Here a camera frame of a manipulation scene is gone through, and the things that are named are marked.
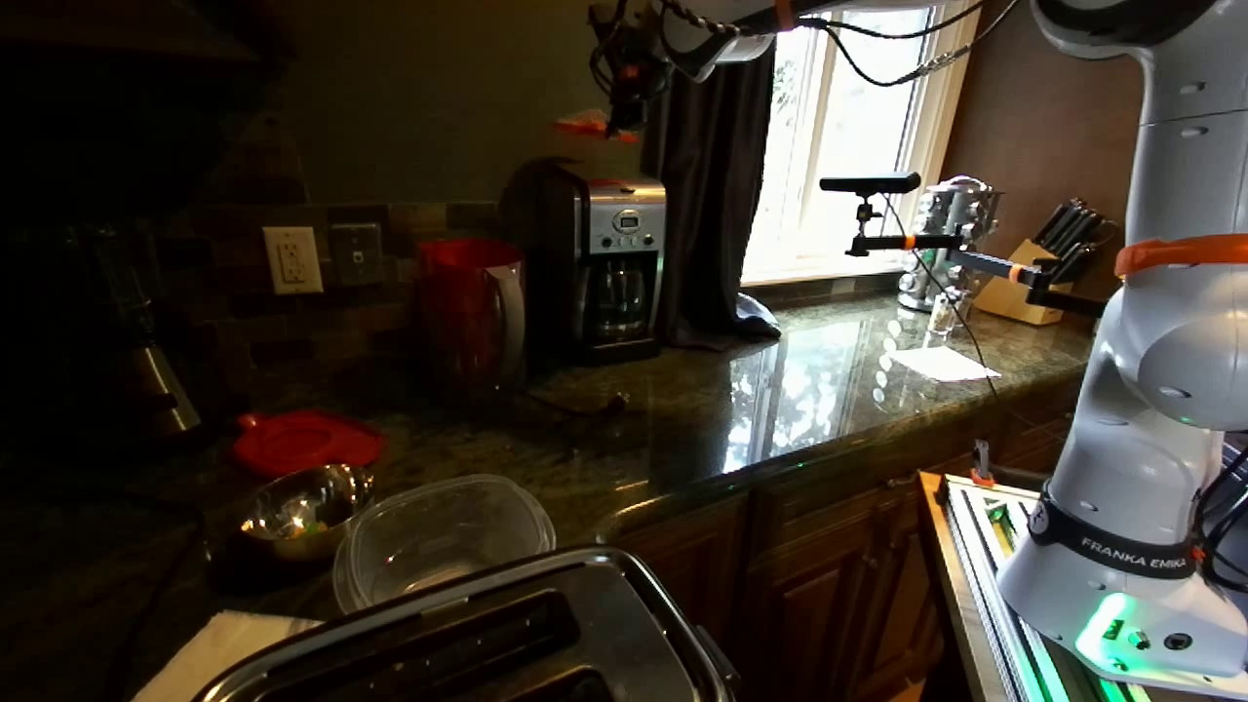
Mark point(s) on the chrome black toaster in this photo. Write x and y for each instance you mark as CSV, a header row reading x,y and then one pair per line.
x,y
572,625

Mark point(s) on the white wall outlet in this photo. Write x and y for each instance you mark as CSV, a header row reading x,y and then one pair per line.
x,y
293,260

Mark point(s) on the flat red lid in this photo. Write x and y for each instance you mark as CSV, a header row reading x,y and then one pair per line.
x,y
299,442

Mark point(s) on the white paper sheet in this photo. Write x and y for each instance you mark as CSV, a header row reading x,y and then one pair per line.
x,y
942,365

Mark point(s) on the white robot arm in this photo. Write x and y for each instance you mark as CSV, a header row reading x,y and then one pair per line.
x,y
1120,559

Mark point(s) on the red lidded clear pitcher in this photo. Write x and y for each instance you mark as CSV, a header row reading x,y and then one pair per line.
x,y
471,316

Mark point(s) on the dark window curtain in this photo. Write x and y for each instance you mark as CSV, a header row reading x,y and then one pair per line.
x,y
704,140

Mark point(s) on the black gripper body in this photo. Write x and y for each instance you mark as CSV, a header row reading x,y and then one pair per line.
x,y
630,57

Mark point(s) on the chrome kitchen faucet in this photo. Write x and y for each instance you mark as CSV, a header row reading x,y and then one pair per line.
x,y
955,213

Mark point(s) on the silver black coffee maker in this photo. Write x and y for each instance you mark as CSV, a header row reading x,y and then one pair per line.
x,y
592,260

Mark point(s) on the wooden knife block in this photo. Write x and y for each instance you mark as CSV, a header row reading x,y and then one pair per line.
x,y
1040,279

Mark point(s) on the small metal bowl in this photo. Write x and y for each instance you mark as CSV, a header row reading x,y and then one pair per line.
x,y
299,517

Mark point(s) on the clear plastic food container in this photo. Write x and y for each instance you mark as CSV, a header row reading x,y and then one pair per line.
x,y
429,534

